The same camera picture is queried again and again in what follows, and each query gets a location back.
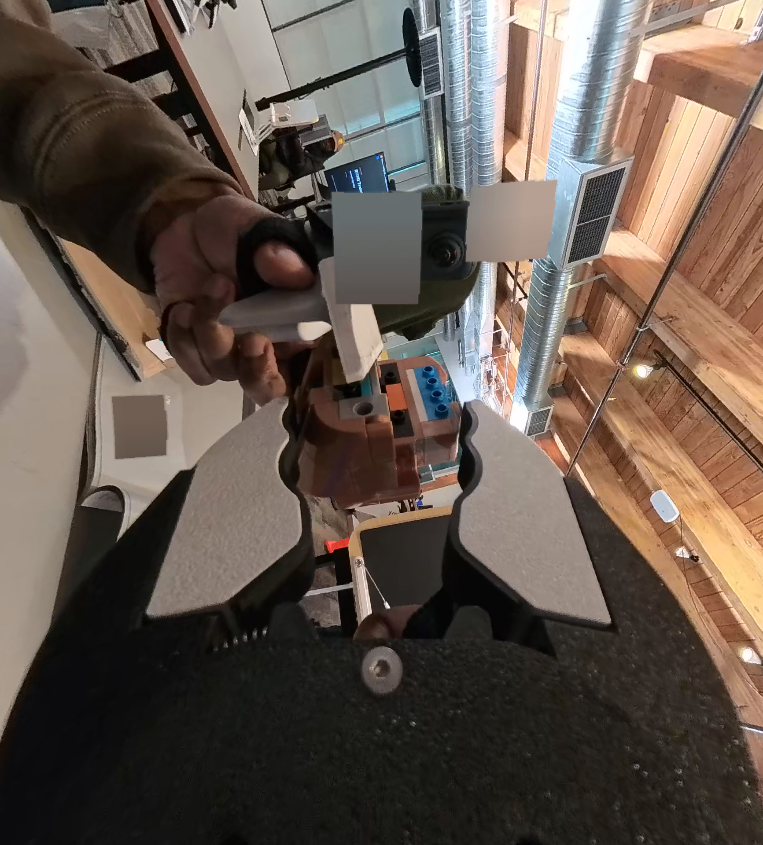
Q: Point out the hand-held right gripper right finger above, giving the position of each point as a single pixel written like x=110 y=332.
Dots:
x=526 y=535

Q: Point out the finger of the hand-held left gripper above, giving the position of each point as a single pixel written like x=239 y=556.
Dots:
x=355 y=336

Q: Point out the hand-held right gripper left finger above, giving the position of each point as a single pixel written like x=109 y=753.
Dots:
x=229 y=521

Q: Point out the brown toy brick model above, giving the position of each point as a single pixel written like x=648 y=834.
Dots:
x=355 y=462

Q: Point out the person's left forearm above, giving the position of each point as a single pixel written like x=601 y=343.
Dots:
x=57 y=132

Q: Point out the grey desk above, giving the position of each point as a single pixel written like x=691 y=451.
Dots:
x=18 y=528

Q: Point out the person's left hand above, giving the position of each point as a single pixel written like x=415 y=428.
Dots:
x=190 y=277

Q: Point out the dark monitor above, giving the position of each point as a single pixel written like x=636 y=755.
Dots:
x=355 y=173

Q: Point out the white access point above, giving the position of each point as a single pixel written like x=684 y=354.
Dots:
x=664 y=505

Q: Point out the metal air vent grille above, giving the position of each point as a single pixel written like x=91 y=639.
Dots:
x=596 y=211

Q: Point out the black pole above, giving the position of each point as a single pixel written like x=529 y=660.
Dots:
x=328 y=82

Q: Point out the ceiling spot lamp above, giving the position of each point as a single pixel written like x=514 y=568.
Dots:
x=642 y=370

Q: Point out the corrugated silver duct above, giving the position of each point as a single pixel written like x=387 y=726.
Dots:
x=467 y=99

